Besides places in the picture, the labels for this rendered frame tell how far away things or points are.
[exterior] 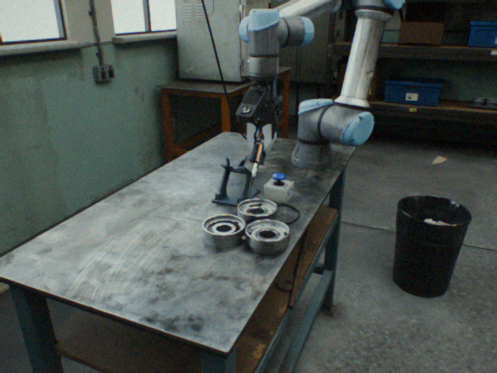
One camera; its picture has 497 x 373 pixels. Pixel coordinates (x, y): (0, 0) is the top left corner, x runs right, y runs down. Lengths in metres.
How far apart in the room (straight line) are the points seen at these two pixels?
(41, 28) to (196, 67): 1.18
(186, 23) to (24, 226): 1.85
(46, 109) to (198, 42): 1.30
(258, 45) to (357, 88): 0.43
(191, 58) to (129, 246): 2.52
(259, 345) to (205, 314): 0.32
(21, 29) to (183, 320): 2.14
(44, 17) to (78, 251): 1.92
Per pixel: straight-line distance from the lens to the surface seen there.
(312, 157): 1.46
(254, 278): 0.89
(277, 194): 1.20
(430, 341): 2.06
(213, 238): 0.97
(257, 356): 1.08
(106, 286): 0.91
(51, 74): 2.67
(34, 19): 2.73
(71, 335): 1.21
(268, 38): 1.05
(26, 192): 2.62
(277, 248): 0.95
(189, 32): 3.39
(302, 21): 1.15
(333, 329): 1.99
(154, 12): 3.57
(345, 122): 1.35
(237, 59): 3.22
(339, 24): 4.71
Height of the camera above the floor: 1.32
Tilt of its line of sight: 23 degrees down
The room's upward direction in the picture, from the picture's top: straight up
